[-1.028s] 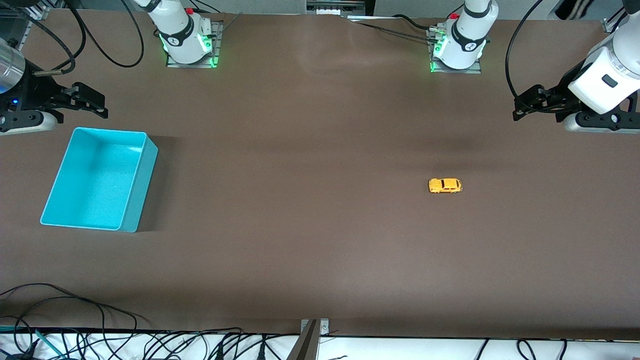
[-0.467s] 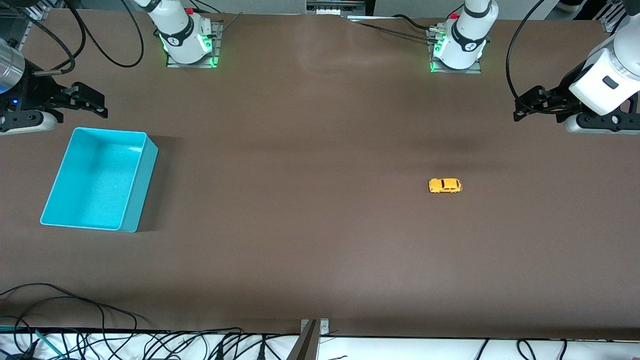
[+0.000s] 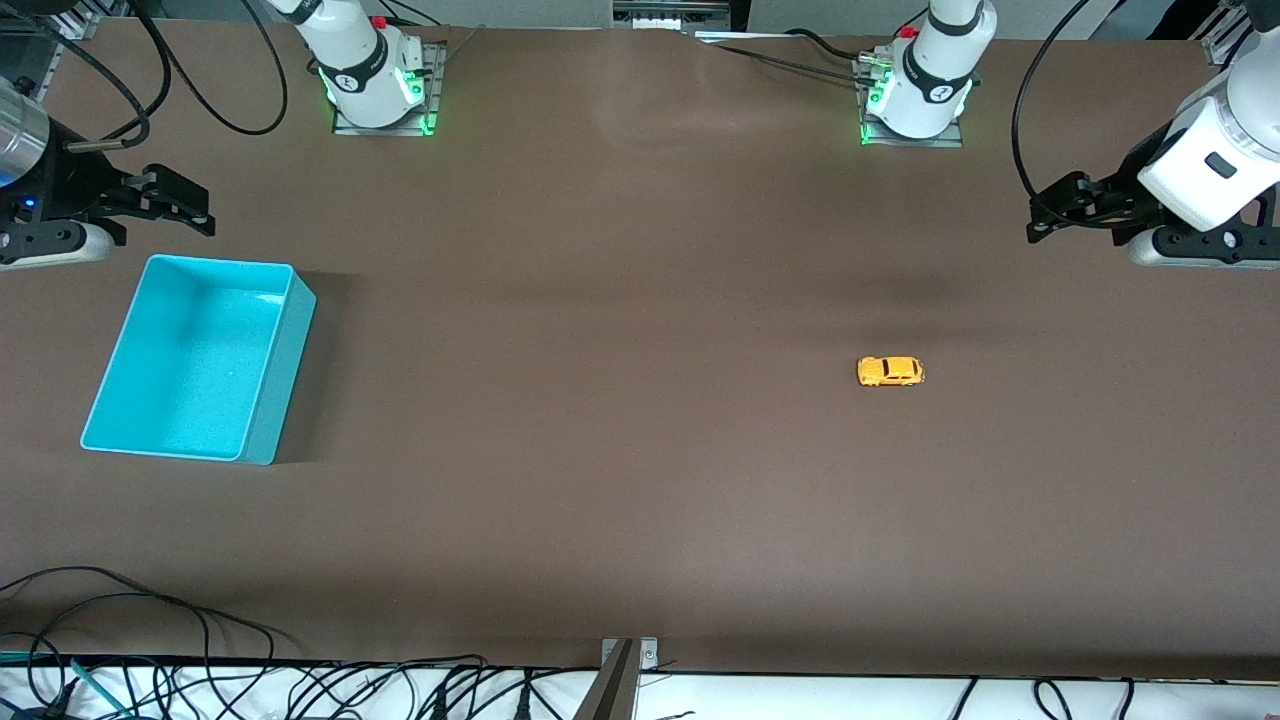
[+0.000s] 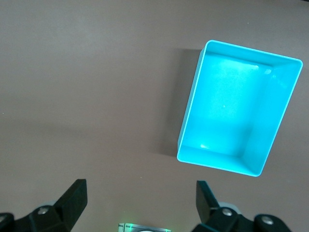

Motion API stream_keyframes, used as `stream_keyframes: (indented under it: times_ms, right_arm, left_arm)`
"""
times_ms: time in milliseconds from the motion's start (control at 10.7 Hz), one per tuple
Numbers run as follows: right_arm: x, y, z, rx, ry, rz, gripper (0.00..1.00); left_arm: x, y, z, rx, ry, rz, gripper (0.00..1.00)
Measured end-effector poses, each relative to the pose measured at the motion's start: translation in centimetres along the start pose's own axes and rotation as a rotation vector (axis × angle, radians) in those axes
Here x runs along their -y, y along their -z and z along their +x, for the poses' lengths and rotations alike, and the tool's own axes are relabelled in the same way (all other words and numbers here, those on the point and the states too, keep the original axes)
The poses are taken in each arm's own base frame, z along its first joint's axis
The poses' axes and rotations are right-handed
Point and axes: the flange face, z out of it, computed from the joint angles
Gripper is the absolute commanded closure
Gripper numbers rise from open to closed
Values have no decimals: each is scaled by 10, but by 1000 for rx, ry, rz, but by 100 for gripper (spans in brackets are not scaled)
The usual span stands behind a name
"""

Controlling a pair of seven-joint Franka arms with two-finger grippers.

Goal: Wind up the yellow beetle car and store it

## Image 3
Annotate yellow beetle toy car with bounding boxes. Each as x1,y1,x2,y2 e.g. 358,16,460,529
857,356,926,388

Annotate turquoise plastic bin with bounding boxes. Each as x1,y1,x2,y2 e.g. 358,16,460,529
80,254,317,466

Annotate black cable with metal plug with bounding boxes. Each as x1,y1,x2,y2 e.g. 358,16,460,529
28,18,153,151

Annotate aluminium frame profile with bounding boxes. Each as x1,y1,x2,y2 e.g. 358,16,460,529
20,0,103,101
1203,0,1256,67

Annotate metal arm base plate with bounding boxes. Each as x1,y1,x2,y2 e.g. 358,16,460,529
853,55,966,149
332,40,446,138

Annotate black base cable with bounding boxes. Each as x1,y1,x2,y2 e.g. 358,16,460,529
700,28,886,86

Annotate thin black looping cable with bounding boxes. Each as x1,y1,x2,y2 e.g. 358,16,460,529
0,566,278,666
0,592,213,706

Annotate metal rail fixture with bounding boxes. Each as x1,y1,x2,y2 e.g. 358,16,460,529
612,0,736,29

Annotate teal cable piece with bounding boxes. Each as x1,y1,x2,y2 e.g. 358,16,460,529
68,658,128,714

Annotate tangled black cables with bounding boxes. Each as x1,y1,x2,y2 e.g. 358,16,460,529
130,655,601,720

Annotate small metal bracket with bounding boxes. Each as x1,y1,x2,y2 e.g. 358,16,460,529
601,637,660,671

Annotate dark grey camera pole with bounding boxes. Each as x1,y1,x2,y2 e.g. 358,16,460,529
572,640,639,720

